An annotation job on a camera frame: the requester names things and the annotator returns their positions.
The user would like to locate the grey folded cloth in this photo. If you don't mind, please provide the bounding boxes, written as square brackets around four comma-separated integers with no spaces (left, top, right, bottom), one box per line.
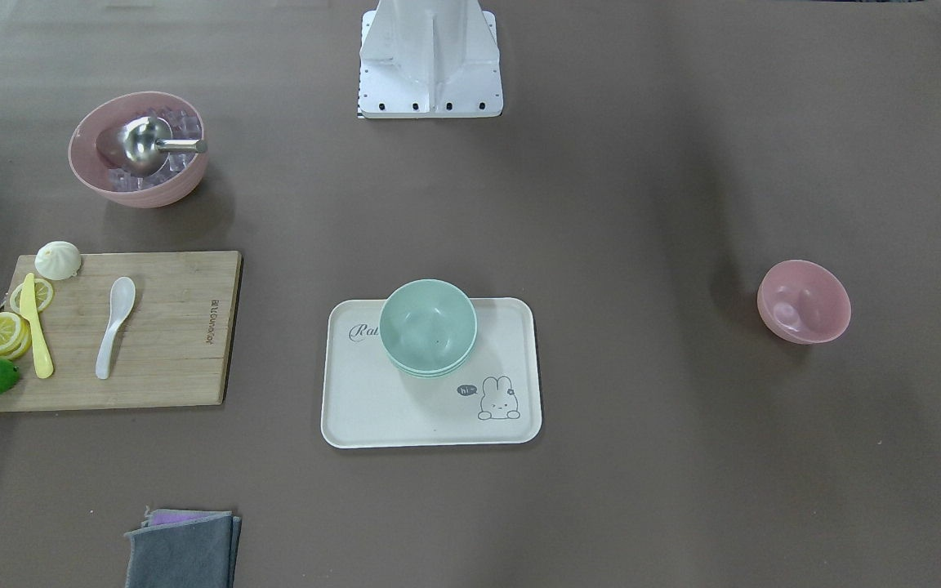
[126,511,242,587]

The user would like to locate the yellow plastic knife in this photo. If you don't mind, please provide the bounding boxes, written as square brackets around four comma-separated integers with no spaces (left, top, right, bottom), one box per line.
[19,273,55,379]

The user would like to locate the large pink bowl with ice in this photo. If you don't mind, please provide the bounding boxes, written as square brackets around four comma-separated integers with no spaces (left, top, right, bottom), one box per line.
[68,91,209,208]

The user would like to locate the lemon slice near bun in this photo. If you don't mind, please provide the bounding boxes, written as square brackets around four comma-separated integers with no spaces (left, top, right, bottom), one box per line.
[8,278,55,315]

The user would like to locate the white steamed bun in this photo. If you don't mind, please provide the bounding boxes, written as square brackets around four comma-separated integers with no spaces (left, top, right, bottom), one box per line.
[34,239,83,282]

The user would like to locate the metal ice scoop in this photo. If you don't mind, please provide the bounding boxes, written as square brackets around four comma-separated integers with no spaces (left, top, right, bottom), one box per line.
[95,116,207,177]

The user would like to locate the green bowl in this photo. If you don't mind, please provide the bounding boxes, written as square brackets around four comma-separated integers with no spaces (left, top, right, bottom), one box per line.
[378,278,479,377]

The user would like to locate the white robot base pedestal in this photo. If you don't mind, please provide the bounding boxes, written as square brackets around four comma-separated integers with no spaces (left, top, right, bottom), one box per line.
[356,1,504,119]

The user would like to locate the purple cloth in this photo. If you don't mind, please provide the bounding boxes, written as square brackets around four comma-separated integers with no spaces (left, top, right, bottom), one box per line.
[142,509,214,526]

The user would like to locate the cream rabbit tray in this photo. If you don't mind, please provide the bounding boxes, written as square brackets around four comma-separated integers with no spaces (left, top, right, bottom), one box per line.
[320,297,544,449]

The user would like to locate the wooden cutting board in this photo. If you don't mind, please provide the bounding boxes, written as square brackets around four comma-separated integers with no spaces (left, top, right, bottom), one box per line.
[0,251,242,412]

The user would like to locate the small pink bowl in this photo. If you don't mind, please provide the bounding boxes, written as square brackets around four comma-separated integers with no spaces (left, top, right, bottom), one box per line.
[756,260,852,344]

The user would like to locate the lemon slice underneath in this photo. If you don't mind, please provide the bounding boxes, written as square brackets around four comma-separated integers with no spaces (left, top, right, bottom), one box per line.
[0,323,31,361]

